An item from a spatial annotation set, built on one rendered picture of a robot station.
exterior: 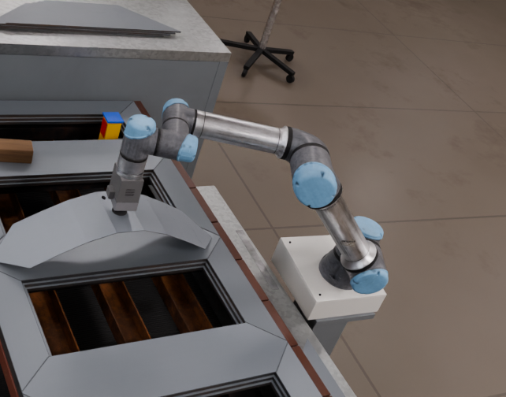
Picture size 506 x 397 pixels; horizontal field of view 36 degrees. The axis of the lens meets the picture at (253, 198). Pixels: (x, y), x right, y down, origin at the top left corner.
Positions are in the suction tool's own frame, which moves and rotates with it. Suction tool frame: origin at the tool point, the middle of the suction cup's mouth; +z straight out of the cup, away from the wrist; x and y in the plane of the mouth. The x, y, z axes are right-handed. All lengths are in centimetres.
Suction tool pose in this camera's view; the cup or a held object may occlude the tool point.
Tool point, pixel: (118, 213)
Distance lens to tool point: 224.0
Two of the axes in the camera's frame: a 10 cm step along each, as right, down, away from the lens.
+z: -2.9, 7.8, 5.6
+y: 3.4, 6.3, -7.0
